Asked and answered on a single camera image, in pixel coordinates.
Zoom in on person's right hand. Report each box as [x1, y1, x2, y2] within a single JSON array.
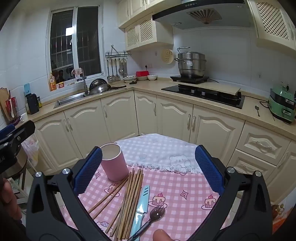
[[153, 229, 173, 241]]

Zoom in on dark colander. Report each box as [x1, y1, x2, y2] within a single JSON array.
[[89, 78, 108, 91]]

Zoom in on orange bottle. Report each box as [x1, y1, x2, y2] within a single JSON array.
[[48, 72, 57, 91]]

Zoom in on cream lower kitchen cabinets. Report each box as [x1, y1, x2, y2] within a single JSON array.
[[32, 89, 296, 205]]

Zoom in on cream lattice upper cabinet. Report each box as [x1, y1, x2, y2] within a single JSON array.
[[246, 0, 296, 52]]

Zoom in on beige board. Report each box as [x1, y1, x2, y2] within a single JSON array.
[[178, 82, 241, 95]]

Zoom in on pink cup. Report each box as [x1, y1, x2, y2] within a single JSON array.
[[100, 143, 129, 181]]

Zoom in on pink checkered cake-print tablecloth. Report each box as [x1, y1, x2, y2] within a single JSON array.
[[59, 160, 232, 241]]

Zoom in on bundle of wooden chopsticks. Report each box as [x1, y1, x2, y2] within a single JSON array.
[[88, 168, 144, 240]]

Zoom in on black power cable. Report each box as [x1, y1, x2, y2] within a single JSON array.
[[240, 95, 269, 108]]

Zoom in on wall utensil rack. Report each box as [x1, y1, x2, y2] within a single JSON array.
[[105, 45, 132, 59]]

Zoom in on red utensil holder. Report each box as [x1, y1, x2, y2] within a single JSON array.
[[5, 97, 18, 119]]

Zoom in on cream lattice upper cabinets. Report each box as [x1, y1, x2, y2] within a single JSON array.
[[117, 0, 174, 52]]

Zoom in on kitchen window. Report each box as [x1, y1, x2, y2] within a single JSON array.
[[46, 5, 104, 80]]

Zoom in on white fringed bear towel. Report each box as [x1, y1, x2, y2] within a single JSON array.
[[115, 133, 204, 174]]

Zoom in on black induction cooker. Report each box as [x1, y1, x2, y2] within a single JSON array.
[[170, 75, 210, 84]]

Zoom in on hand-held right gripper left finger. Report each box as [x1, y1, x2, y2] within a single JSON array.
[[25, 146, 105, 241]]

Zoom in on wooden stool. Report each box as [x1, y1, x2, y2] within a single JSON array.
[[5, 148, 28, 179]]

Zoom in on steel sink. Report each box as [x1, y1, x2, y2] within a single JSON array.
[[54, 91, 90, 109]]

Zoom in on orange printed bag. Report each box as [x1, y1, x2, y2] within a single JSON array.
[[272, 204, 285, 232]]

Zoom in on black gas stove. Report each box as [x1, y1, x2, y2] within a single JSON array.
[[161, 84, 245, 109]]

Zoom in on metal wok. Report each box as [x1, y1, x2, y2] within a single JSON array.
[[89, 84, 127, 96]]

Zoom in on light blue utensil handle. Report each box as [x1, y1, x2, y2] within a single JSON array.
[[129, 185, 150, 239]]

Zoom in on metal faucet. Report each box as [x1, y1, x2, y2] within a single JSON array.
[[76, 75, 90, 95]]

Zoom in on plastic bag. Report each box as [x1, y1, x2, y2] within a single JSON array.
[[22, 134, 39, 168]]

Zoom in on wooden cutting board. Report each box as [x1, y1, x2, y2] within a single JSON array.
[[0, 88, 11, 121]]

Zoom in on green electric cooker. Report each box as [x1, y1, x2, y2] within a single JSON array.
[[268, 82, 296, 125]]

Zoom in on round cream steamer mat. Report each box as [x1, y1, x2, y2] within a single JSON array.
[[161, 49, 174, 64]]

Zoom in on steel steamer pot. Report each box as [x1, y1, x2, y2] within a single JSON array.
[[174, 47, 206, 78]]

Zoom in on black kettle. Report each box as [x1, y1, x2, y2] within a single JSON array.
[[26, 93, 40, 115]]

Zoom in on person's left hand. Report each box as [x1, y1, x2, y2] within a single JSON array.
[[0, 178, 23, 221]]

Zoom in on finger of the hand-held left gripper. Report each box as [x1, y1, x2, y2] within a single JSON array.
[[0, 120, 36, 151], [0, 123, 16, 139]]

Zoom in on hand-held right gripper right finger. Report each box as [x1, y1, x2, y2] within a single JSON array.
[[194, 145, 273, 241]]

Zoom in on range hood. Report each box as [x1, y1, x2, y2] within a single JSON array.
[[152, 0, 255, 30]]

